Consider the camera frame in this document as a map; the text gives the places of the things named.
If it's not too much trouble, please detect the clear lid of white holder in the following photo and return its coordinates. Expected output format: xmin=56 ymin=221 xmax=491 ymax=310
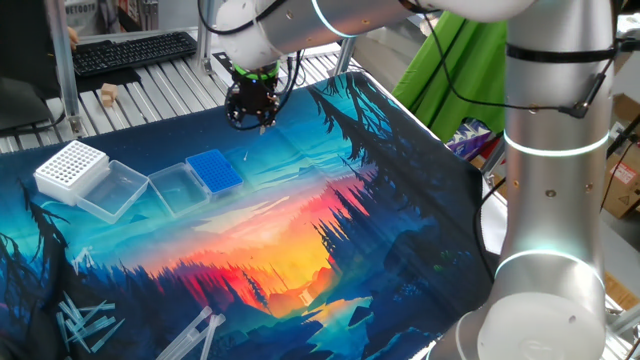
xmin=74 ymin=159 xmax=150 ymax=225

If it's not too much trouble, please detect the black white marker sheet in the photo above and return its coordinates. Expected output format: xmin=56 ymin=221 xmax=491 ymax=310
xmin=212 ymin=49 xmax=236 ymax=76

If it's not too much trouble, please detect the aluminium frame post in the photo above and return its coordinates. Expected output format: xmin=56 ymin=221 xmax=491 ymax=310
xmin=333 ymin=37 xmax=358 ymax=76
xmin=195 ymin=0 xmax=218 ymax=75
xmin=480 ymin=138 xmax=507 ymax=187
xmin=44 ymin=0 xmax=85 ymax=136

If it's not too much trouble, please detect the white pipette tip holder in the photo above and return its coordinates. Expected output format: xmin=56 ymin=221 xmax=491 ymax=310
xmin=33 ymin=139 xmax=110 ymax=206

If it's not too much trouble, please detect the printed sunset forest cloth mat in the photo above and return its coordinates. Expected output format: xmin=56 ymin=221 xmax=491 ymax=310
xmin=0 ymin=72 xmax=506 ymax=360

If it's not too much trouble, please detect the red flat item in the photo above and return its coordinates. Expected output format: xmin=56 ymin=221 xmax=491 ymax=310
xmin=482 ymin=137 xmax=507 ymax=166

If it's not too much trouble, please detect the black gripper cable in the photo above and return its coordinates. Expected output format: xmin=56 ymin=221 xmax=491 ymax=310
xmin=197 ymin=0 xmax=621 ymax=132

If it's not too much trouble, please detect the aluminium table rail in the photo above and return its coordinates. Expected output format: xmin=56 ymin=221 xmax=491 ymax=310
xmin=77 ymin=18 xmax=221 ymax=46

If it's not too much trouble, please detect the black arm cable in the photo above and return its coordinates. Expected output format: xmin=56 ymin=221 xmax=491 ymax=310
xmin=472 ymin=177 xmax=507 ymax=282

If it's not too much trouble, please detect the cardboard box with red label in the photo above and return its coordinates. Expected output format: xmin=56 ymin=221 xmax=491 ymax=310
xmin=602 ymin=144 xmax=640 ymax=219

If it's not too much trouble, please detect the background equipment rack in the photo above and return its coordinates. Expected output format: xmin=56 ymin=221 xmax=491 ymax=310
xmin=97 ymin=0 xmax=160 ymax=34

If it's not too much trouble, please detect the black computer keyboard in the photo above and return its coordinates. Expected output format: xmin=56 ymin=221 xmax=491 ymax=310
xmin=71 ymin=31 xmax=198 ymax=78

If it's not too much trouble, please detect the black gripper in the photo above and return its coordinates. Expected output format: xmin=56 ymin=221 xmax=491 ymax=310
xmin=230 ymin=77 xmax=280 ymax=136

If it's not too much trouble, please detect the large clear pipette tip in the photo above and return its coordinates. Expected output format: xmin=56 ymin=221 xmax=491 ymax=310
xmin=155 ymin=305 xmax=214 ymax=360
xmin=199 ymin=313 xmax=227 ymax=360
xmin=167 ymin=313 xmax=222 ymax=360

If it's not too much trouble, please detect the green wrist mounting ring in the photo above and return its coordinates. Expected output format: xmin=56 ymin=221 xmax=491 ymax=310
xmin=232 ymin=61 xmax=282 ymax=82

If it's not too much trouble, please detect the small wooden block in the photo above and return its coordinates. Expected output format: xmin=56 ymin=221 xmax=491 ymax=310
xmin=99 ymin=82 xmax=119 ymax=108

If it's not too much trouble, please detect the clear lid of blue holder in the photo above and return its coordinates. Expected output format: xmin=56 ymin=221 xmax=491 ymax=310
xmin=147 ymin=162 xmax=211 ymax=219

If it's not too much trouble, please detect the purple printed box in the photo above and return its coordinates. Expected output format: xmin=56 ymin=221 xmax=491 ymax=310
xmin=446 ymin=119 xmax=494 ymax=161

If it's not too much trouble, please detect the blue pipette tip holder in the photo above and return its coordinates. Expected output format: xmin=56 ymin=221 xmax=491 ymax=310
xmin=185 ymin=148 xmax=245 ymax=195

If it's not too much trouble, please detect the green cloth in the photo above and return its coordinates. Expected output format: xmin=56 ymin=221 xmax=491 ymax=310
xmin=392 ymin=9 xmax=509 ymax=144

